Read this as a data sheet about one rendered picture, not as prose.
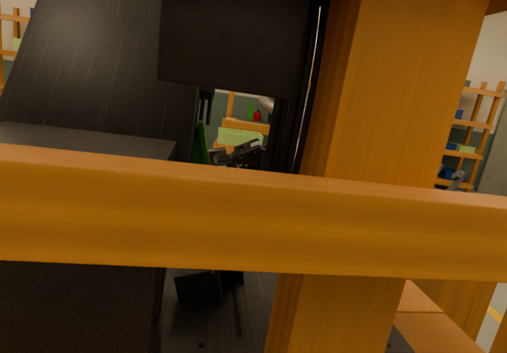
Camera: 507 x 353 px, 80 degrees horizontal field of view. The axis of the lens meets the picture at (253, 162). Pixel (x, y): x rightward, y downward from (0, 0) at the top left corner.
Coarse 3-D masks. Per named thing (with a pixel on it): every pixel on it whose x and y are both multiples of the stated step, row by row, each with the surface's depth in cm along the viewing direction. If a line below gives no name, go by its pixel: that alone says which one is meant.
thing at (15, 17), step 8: (0, 8) 517; (16, 8) 551; (32, 8) 515; (0, 16) 510; (8, 16) 510; (16, 16) 515; (0, 24) 521; (16, 24) 557; (0, 32) 524; (16, 32) 560; (0, 40) 526; (16, 40) 526; (0, 48) 528; (16, 48) 529; (0, 56) 531; (0, 64) 533; (0, 72) 536; (0, 80) 538; (0, 88) 541
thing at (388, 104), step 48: (336, 0) 35; (384, 0) 29; (432, 0) 30; (480, 0) 31; (336, 48) 33; (384, 48) 31; (432, 48) 31; (336, 96) 32; (384, 96) 32; (432, 96) 33; (336, 144) 32; (384, 144) 33; (432, 144) 34; (288, 288) 40; (336, 288) 37; (384, 288) 38; (288, 336) 38; (336, 336) 39; (384, 336) 40
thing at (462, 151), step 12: (468, 84) 547; (504, 84) 542; (480, 96) 588; (492, 96) 546; (492, 108) 554; (456, 120) 552; (492, 120) 556; (468, 132) 606; (456, 144) 582; (468, 144) 610; (480, 144) 570; (468, 156) 568; (480, 156) 568; (444, 168) 623; (456, 168) 623; (444, 180) 583; (468, 180) 587
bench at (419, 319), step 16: (416, 288) 87; (400, 304) 78; (416, 304) 79; (432, 304) 80; (400, 320) 72; (416, 320) 73; (432, 320) 74; (448, 320) 75; (416, 336) 68; (432, 336) 68; (448, 336) 69; (464, 336) 70; (416, 352) 63; (432, 352) 64; (448, 352) 64; (464, 352) 65; (480, 352) 66
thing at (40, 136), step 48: (48, 144) 42; (96, 144) 46; (144, 144) 51; (0, 288) 43; (48, 288) 44; (96, 288) 45; (144, 288) 46; (0, 336) 44; (48, 336) 46; (96, 336) 47; (144, 336) 48
